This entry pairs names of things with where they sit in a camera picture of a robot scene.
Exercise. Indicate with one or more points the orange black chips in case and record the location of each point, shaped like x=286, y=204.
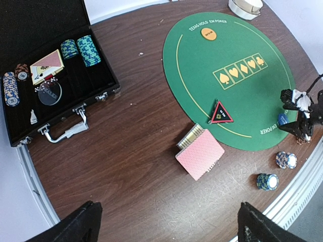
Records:
x=21, y=72

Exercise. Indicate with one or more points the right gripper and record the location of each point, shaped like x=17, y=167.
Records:
x=309, y=114

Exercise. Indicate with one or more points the teal chip row in case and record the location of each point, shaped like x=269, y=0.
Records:
x=88, y=51

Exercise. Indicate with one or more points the clear acrylic dealer button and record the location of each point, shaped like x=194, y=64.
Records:
x=49, y=92

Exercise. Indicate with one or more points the white ceramic lower bowl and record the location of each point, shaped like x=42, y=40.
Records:
x=246, y=9

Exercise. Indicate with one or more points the red playing card deck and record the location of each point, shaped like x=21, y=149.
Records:
x=201, y=155

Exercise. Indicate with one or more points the small white tag in case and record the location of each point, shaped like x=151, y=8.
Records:
x=33, y=118

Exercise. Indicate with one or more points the green blue chip stack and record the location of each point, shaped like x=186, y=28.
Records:
x=267, y=182

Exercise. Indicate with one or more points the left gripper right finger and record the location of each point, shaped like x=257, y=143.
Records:
x=254, y=226

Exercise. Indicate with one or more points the green round poker mat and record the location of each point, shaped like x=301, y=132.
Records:
x=242, y=68

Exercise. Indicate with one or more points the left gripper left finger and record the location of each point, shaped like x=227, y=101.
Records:
x=83, y=224

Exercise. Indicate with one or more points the orange round blind button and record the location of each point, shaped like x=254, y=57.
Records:
x=209, y=34

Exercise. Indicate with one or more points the blue round blind button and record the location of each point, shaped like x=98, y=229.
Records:
x=282, y=119

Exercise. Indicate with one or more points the card deck in case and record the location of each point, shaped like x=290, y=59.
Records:
x=51, y=64

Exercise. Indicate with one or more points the black red triangle token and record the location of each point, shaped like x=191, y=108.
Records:
x=219, y=114

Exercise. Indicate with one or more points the black poker chip case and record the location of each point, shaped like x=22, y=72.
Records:
x=30, y=30

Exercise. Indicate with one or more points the blue tan chips in case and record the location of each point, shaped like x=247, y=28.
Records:
x=12, y=98

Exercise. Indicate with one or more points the green blue chips in case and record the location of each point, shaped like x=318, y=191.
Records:
x=69, y=49

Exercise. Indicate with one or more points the blue tan chip stack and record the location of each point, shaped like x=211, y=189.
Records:
x=286, y=160

